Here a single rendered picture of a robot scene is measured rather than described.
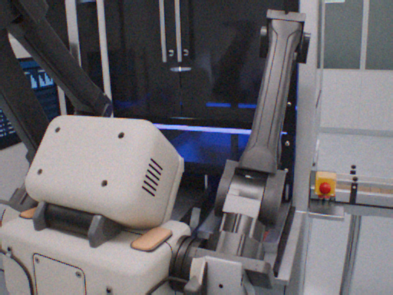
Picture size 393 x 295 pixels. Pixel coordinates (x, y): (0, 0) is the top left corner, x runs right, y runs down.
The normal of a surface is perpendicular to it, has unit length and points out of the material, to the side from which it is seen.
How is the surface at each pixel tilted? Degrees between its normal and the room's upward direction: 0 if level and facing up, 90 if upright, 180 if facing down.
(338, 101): 90
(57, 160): 48
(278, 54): 54
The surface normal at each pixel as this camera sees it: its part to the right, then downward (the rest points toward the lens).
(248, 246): 0.29, -0.46
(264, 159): -0.19, -0.33
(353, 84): -0.38, 0.27
